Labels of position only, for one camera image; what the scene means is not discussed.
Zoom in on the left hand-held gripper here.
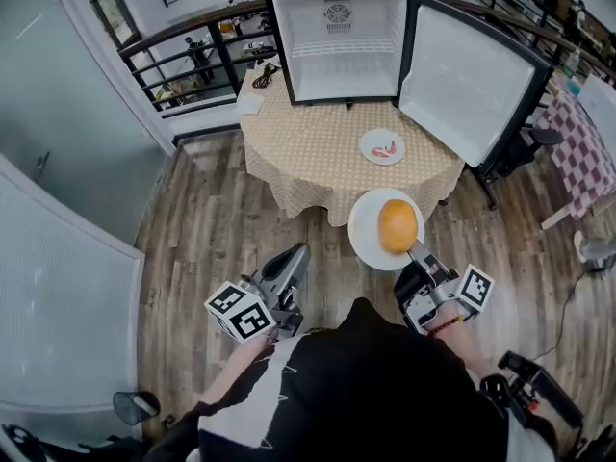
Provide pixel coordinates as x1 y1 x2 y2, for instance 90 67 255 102
203 243 312 344

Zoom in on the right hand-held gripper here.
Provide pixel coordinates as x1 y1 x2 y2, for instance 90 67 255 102
393 241 496 336

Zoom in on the plain white plate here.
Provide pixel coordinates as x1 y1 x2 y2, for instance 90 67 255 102
346 188 425 272

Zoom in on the black mini fridge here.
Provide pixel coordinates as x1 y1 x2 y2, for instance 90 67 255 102
263 0 555 178

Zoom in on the person's left forearm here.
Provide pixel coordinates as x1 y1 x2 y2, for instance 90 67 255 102
199 337 278 403

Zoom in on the person's right forearm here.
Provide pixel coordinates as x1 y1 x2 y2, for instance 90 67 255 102
425 303 495 379

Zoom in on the white wire fridge shelf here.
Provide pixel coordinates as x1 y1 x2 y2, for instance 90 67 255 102
292 38 395 60

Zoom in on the yellow checked tablecloth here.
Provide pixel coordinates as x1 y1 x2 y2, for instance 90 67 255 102
238 67 467 228

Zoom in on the small white shrimp plate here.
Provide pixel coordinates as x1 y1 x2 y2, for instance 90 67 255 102
359 128 406 167

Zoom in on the person's black and white top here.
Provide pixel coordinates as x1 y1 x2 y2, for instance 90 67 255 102
143 297 562 462

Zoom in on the black worn equipment rig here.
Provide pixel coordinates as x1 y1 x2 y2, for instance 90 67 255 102
478 350 616 462

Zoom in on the white folded cloth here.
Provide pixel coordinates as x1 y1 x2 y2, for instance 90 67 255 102
238 92 265 117

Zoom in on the black mesh office chair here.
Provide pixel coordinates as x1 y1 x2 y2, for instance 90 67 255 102
474 108 563 211

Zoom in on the black mesh waste bin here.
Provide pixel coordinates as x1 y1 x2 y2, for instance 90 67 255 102
113 391 161 425

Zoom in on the black metal balcony railing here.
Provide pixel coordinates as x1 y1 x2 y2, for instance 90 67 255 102
117 0 616 115

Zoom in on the white flat box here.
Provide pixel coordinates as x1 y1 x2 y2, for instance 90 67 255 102
579 73 616 129

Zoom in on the red bead bracelet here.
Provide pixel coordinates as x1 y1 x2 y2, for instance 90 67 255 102
426 315 463 339

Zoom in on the black floor cable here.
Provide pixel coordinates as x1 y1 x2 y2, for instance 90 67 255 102
531 271 586 363

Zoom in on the coiled black power cable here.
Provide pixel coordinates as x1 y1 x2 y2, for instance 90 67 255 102
252 61 281 90

